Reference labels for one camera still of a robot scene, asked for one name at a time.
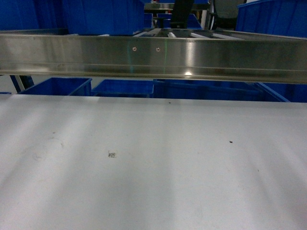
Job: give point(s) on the blue bin lower right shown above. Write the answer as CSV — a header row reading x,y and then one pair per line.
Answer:
x,y
215,90

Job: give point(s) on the blue bin lower middle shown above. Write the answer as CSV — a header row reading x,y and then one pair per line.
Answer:
x,y
124,88

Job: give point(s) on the small QR code sticker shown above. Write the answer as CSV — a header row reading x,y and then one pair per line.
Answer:
x,y
112,154

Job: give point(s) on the blue bin lower left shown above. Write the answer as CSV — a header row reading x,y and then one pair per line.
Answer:
x,y
61,87

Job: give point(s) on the black office chair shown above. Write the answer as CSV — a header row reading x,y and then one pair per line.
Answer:
x,y
178,19

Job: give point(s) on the large blue bin upper left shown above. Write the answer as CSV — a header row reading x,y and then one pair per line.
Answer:
x,y
83,17

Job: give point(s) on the blue bin upper right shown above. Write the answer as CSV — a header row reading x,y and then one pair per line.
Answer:
x,y
273,17

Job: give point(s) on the stainless steel shelf rail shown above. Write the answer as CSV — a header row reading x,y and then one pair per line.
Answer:
x,y
183,54

